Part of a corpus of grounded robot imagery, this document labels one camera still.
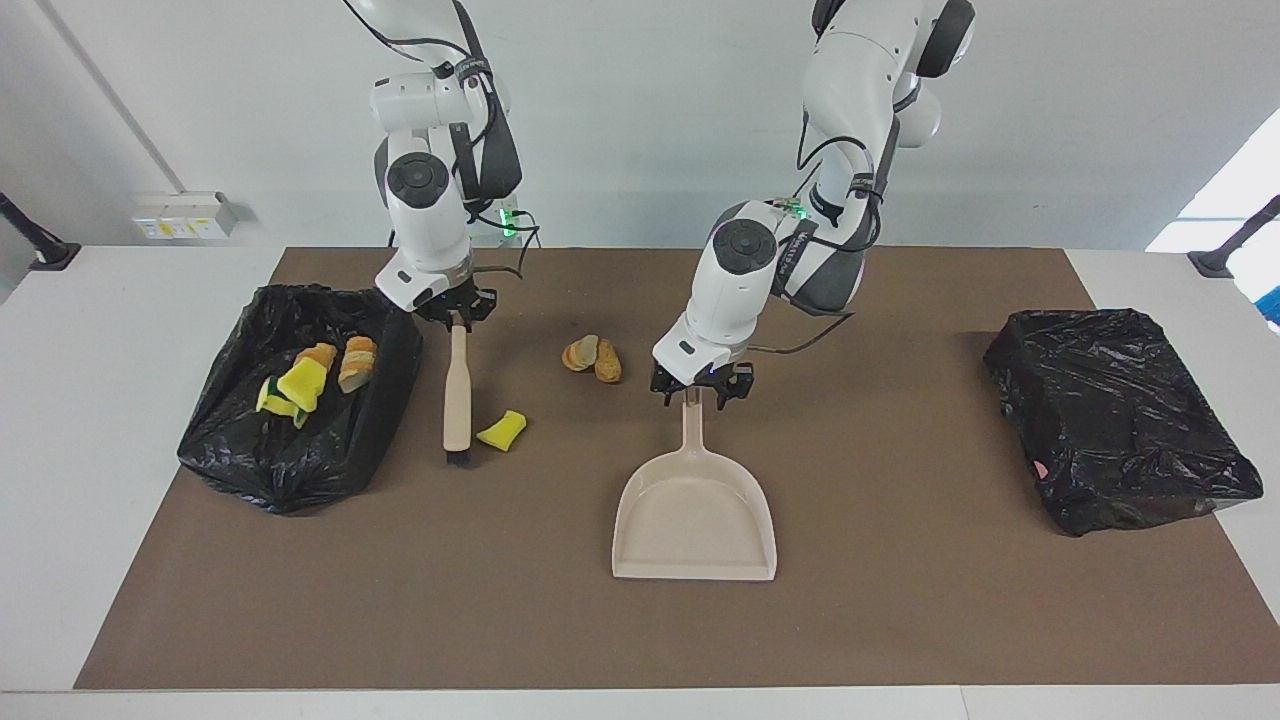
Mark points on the orange striped croissant toy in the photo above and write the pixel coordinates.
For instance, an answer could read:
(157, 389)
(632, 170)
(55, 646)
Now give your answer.
(357, 365)

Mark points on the blue object at window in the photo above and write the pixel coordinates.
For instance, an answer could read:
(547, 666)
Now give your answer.
(1273, 305)

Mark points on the beige plastic dustpan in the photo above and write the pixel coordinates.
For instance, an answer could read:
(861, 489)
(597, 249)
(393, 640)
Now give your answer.
(695, 520)

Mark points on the black bagged bin pink spot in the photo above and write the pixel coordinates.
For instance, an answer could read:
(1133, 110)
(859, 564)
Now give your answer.
(1110, 420)

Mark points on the pale tan bread chunk toy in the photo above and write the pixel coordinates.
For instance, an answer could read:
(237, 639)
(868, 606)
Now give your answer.
(318, 354)

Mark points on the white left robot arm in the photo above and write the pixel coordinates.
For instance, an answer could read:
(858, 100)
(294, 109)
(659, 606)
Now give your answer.
(740, 290)

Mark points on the white wall socket box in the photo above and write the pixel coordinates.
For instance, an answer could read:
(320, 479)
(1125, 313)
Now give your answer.
(185, 215)

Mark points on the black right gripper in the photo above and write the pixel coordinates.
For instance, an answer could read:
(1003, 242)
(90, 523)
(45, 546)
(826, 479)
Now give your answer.
(455, 303)

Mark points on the sliced bread loaf toy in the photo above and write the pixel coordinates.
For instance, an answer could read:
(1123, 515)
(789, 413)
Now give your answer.
(578, 354)

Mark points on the black angled stand leg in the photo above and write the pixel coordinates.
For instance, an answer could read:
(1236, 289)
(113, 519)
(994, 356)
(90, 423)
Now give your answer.
(55, 255)
(1215, 262)

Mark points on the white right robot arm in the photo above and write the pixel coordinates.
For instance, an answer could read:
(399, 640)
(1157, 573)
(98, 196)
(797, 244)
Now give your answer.
(430, 230)

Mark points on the black bagged trash bin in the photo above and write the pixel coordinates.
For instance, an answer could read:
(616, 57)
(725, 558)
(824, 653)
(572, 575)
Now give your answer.
(250, 470)

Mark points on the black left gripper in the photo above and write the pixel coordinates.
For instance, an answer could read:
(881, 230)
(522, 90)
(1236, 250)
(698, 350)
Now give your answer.
(700, 378)

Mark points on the brown table mat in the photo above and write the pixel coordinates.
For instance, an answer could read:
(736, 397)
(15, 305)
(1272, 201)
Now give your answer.
(900, 620)

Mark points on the beige hand brush black bristles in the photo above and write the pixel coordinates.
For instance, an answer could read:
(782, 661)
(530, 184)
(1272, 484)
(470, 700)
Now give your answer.
(458, 390)

